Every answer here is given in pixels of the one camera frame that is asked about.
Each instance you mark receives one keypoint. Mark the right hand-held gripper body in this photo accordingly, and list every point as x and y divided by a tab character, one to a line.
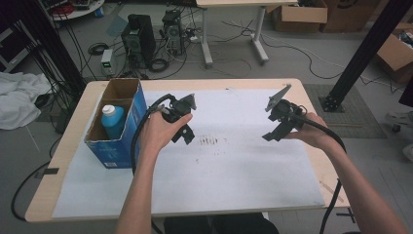
284	110

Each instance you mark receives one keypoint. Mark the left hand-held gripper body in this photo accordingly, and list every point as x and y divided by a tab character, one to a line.
181	105

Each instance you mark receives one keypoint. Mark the blue cardboard box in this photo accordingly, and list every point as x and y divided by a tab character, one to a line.
123	149

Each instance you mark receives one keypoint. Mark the blue plastic bottle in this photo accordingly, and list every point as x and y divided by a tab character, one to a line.
113	122

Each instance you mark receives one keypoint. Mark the person's left hand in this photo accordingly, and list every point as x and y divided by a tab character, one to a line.
159	133

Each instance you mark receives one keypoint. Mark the person's right hand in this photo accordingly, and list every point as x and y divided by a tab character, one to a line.
310	131

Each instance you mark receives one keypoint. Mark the white paper mat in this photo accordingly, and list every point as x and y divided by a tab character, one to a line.
227	175

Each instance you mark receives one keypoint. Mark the dark floor mat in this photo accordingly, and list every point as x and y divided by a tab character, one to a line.
360	123

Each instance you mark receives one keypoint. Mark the black computer tower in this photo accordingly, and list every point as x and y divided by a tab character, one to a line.
139	39

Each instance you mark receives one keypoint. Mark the small white power supply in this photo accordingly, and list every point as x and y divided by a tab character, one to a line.
107	61

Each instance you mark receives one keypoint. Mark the person's dark trousers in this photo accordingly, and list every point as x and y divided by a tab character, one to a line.
224	224

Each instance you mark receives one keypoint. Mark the brown cardboard box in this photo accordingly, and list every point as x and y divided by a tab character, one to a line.
394	55
350	14
300	16

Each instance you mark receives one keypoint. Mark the black metal column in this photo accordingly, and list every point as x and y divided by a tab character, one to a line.
48	48
363	55

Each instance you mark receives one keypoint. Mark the white-legged wooden table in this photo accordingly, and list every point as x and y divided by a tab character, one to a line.
233	2

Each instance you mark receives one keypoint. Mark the black tape strip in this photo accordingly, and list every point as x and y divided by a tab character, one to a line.
51	171

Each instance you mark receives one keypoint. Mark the round white table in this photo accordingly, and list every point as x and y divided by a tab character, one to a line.
81	11

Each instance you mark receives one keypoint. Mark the white cloth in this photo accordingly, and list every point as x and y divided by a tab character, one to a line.
19	97

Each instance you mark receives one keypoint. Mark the open-frame computer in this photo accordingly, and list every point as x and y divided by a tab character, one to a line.
173	31

